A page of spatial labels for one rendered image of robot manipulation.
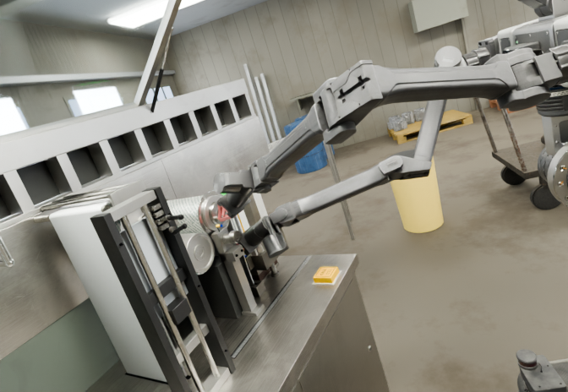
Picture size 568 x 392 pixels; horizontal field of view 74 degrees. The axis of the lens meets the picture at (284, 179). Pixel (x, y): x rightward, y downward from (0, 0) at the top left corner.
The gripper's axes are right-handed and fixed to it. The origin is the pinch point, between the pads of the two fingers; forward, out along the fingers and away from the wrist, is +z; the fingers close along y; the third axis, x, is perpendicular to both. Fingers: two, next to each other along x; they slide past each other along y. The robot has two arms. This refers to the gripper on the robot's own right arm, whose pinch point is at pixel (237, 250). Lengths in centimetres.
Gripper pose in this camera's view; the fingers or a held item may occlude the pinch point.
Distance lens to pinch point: 136.3
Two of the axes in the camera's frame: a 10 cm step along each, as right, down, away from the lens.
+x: -6.6, -7.5, 0.5
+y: 4.6, -3.5, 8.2
